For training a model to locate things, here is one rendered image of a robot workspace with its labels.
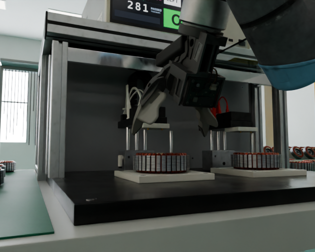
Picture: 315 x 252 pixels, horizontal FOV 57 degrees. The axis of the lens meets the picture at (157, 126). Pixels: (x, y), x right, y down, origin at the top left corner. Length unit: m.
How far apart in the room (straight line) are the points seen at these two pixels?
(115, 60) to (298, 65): 0.41
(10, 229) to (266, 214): 0.28
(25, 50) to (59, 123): 6.66
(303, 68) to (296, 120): 6.94
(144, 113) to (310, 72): 0.25
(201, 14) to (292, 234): 0.32
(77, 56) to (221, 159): 0.45
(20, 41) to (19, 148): 2.34
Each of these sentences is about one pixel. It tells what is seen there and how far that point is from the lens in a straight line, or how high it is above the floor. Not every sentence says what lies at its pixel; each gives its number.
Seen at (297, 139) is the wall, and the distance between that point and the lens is 7.30.
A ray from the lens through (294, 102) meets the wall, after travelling 7.40.
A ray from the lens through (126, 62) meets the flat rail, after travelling 0.69.
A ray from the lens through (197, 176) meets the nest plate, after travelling 0.54.
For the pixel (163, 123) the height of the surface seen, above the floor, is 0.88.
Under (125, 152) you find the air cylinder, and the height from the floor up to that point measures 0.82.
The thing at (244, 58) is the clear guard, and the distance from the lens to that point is 0.80.
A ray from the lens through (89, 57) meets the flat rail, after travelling 0.67.
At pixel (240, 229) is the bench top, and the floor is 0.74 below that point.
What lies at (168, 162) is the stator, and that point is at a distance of 0.53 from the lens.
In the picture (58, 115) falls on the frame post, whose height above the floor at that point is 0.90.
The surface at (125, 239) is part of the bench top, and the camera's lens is 0.30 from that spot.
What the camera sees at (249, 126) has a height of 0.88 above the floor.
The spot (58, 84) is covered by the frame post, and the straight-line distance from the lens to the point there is 0.64.
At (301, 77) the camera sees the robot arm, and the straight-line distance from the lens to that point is 0.40.
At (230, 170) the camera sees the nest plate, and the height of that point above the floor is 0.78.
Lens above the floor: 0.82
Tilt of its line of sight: 5 degrees up
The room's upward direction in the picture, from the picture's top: straight up
